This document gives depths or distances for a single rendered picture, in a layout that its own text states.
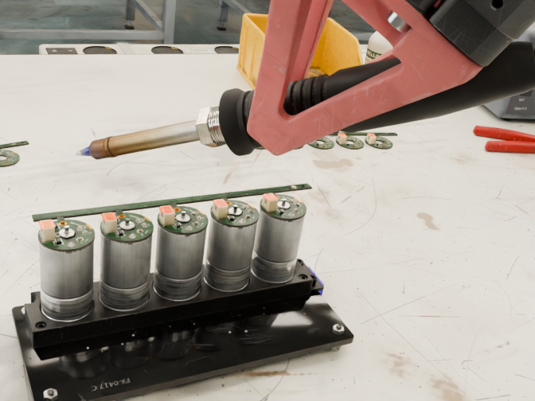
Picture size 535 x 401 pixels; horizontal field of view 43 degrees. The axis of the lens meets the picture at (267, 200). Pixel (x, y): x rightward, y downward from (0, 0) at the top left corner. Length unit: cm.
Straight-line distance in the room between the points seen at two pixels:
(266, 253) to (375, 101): 17
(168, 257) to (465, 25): 20
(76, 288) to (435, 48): 20
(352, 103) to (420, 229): 29
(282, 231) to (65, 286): 11
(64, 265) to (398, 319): 19
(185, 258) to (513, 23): 21
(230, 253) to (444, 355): 13
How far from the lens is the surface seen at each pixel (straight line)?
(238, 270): 36
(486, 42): 19
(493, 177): 61
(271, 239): 36
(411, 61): 20
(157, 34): 281
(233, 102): 24
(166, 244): 34
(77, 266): 32
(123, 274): 33
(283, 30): 21
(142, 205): 35
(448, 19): 19
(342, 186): 53
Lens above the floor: 99
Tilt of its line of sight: 29 degrees down
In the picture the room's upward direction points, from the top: 9 degrees clockwise
